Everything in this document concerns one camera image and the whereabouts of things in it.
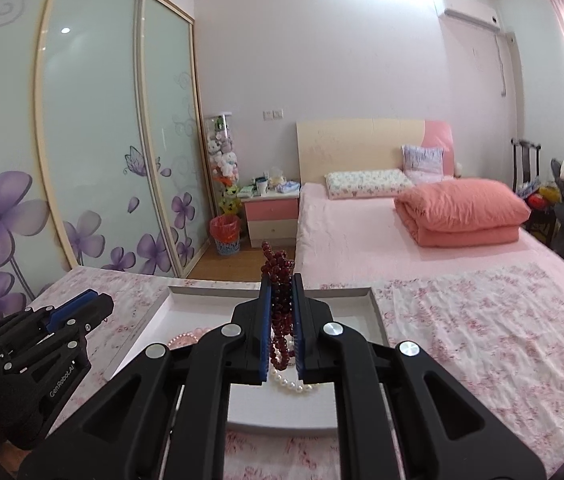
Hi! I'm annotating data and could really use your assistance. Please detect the plush toy display tube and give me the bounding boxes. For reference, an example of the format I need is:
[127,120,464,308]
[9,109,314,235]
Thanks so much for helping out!
[203,112,242,221]

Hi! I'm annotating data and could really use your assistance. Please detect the pink and white nightstand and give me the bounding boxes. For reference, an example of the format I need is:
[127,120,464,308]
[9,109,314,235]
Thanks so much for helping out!
[240,192,303,247]

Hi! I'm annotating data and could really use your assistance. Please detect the red trash bin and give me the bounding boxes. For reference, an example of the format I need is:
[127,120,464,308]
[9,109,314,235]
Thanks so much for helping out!
[209,215,241,256]

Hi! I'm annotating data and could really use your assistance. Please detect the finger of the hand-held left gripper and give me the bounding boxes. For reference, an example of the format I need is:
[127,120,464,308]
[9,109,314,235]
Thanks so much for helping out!
[0,289,114,350]
[0,320,96,376]

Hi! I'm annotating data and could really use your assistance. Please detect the white air conditioner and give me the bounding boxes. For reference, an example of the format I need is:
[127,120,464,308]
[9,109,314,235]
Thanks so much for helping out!
[439,0,502,31]

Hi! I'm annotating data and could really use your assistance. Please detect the shallow grey cardboard box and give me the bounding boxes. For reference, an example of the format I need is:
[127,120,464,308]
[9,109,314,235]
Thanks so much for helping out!
[103,282,393,433]

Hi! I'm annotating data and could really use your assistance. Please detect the bed with pink sheet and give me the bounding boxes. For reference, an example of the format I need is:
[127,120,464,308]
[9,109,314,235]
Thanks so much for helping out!
[294,180,564,326]

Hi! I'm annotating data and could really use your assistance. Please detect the folded orange quilt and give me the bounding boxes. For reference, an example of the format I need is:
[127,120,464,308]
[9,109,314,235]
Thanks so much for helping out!
[394,177,533,248]

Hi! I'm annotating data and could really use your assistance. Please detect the colourful toys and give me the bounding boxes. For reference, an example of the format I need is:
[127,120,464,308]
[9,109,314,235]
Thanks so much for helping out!
[527,185,560,212]

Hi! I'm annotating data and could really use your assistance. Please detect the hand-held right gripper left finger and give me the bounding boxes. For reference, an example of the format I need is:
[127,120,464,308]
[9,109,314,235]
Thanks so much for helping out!
[17,274,275,480]

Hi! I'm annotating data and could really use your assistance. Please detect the beige and pink headboard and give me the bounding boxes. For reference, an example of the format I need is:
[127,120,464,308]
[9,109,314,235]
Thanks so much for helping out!
[296,119,455,186]

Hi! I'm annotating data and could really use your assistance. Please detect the light pink bead bracelet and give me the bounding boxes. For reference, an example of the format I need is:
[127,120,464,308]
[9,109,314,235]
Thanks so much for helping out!
[167,327,213,352]

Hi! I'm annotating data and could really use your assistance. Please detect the white pearl bracelet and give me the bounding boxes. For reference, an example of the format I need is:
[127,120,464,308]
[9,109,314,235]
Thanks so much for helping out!
[268,360,321,397]

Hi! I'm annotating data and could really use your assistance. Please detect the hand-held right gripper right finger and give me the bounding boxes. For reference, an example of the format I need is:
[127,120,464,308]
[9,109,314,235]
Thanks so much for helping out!
[291,274,545,480]

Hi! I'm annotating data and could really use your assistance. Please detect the lavender pillow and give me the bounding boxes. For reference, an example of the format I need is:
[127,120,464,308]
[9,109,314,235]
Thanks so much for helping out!
[402,145,449,183]

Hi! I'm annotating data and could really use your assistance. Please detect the dark red bead bracelet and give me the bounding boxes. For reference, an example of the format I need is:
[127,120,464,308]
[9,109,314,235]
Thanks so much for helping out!
[260,241,297,372]

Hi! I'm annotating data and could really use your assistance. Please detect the cream patterned pillow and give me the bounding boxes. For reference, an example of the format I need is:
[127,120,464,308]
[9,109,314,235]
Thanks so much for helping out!
[324,169,415,201]

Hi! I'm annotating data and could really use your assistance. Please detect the air conditioner pipe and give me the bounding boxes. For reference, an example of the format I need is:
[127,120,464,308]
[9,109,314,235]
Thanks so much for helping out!
[494,30,515,98]

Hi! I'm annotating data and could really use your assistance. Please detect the dark wooden chair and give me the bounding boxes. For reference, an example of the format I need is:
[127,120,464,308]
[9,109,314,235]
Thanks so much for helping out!
[510,138,543,196]

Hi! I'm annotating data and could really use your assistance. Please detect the wardrobe with floral glass doors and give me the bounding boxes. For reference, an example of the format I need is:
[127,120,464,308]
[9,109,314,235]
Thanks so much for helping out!
[0,0,214,321]

